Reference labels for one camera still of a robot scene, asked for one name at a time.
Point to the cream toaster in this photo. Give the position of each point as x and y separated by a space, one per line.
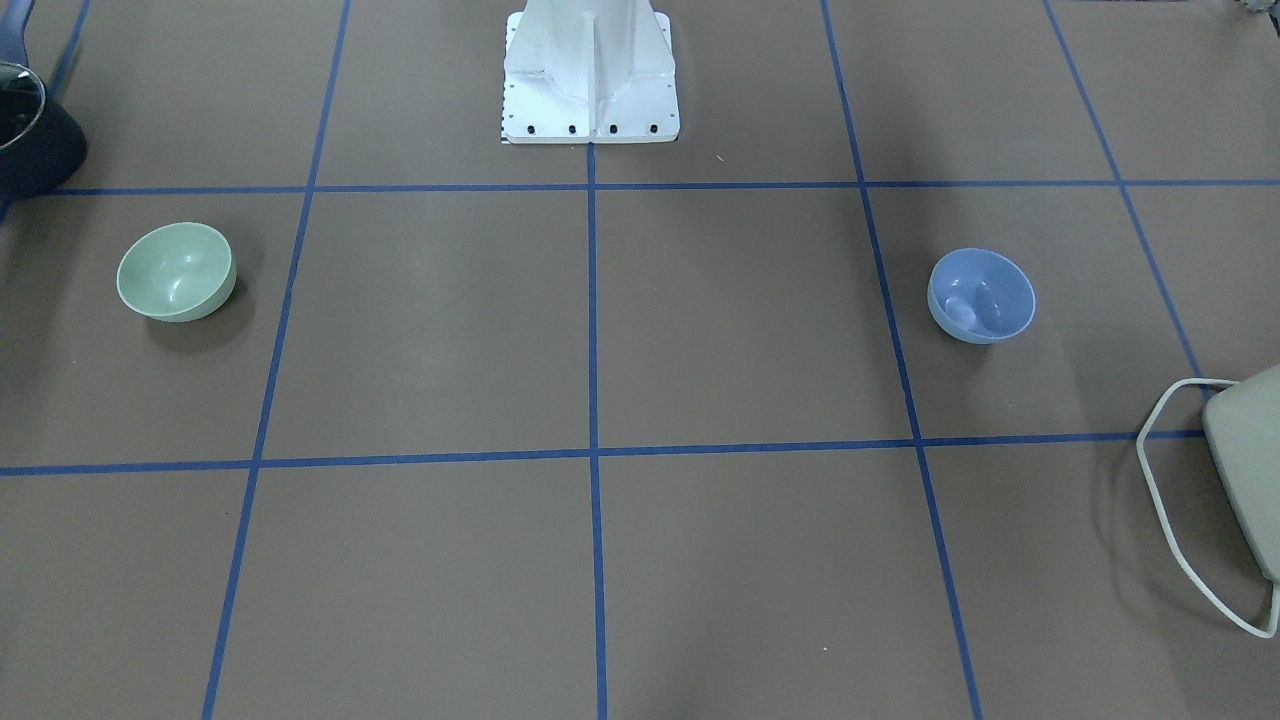
1241 424

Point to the blue bowl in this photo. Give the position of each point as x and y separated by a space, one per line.
978 296

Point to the green bowl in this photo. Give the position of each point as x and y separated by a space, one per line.
177 273

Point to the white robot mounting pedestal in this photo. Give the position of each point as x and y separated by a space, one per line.
589 72

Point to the dark blue saucepan with lid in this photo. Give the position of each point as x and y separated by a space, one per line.
42 145

